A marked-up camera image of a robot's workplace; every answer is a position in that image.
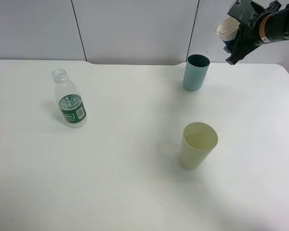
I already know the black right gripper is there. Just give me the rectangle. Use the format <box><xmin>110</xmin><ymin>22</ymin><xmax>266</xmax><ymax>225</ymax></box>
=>
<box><xmin>224</xmin><ymin>0</ymin><xmax>281</xmax><ymax>64</ymax></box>

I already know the blue sleeved cream cup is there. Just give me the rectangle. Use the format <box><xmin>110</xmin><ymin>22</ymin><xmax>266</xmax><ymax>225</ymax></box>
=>
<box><xmin>215</xmin><ymin>15</ymin><xmax>240</xmax><ymax>45</ymax></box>

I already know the clear green label water bottle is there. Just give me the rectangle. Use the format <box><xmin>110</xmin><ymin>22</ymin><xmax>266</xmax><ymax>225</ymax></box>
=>
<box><xmin>52</xmin><ymin>69</ymin><xmax>87</xmax><ymax>128</ymax></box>

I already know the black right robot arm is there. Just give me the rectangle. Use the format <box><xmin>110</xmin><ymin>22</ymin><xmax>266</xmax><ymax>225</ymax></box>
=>
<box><xmin>224</xmin><ymin>0</ymin><xmax>289</xmax><ymax>65</ymax></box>

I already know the light teal tall cup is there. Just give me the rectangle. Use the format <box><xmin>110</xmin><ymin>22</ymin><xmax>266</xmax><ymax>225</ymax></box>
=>
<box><xmin>183</xmin><ymin>54</ymin><xmax>210</xmax><ymax>91</ymax></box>

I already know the pale green plastic cup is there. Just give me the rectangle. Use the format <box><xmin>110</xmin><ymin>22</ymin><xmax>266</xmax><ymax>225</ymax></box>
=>
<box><xmin>178</xmin><ymin>122</ymin><xmax>218</xmax><ymax>170</ymax></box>

